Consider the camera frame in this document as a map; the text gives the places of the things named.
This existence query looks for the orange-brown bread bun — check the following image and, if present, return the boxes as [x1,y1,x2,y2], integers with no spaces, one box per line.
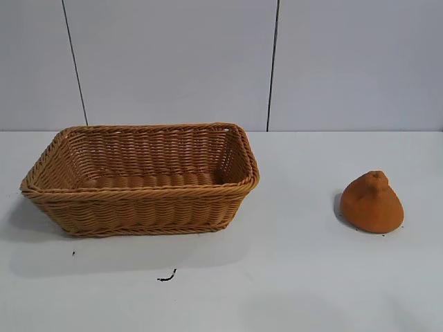
[338,169,406,234]

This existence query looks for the tan woven wicker basket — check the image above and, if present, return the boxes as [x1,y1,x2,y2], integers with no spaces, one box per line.
[19,121,261,239]

